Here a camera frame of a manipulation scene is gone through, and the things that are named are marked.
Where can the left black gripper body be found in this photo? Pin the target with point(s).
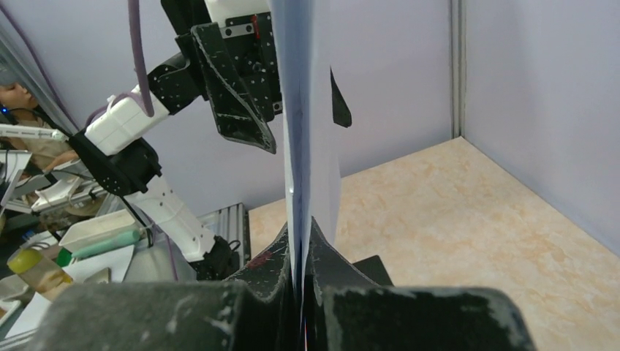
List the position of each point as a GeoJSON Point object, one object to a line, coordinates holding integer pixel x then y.
{"type": "Point", "coordinates": [181, 79]}

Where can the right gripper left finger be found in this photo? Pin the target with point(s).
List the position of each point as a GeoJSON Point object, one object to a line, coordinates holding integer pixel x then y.
{"type": "Point", "coordinates": [253, 309]}

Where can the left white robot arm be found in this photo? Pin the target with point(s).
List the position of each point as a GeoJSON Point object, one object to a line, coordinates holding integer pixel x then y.
{"type": "Point", "coordinates": [135, 173]}

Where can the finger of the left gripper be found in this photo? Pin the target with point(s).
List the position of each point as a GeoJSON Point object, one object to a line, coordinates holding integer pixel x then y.
{"type": "Point", "coordinates": [238, 118]}
{"type": "Point", "coordinates": [341, 113]}

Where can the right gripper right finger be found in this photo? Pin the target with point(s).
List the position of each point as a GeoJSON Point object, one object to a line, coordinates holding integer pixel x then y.
{"type": "Point", "coordinates": [347, 310]}

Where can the grey black file folder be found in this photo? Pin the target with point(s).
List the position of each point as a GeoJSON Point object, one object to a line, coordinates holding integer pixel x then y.
{"type": "Point", "coordinates": [374, 268]}

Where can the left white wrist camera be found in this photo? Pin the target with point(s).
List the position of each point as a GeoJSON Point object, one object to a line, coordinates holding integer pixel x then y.
{"type": "Point", "coordinates": [123, 123]}

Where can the white paper stack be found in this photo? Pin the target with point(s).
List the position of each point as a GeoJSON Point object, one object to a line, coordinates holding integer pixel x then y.
{"type": "Point", "coordinates": [301, 31]}

